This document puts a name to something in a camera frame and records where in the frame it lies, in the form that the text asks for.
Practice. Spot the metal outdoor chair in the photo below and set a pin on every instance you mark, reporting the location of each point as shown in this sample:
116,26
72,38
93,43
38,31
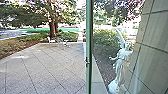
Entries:
62,42
50,39

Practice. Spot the green bushes outside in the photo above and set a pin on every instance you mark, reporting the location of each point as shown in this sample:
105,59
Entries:
106,41

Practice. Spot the tree outside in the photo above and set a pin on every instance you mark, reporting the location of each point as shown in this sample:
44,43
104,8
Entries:
53,20

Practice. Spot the white angel statue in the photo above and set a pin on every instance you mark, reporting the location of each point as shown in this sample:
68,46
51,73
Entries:
120,66

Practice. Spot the green framed glass door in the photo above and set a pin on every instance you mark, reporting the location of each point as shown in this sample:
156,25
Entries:
88,46

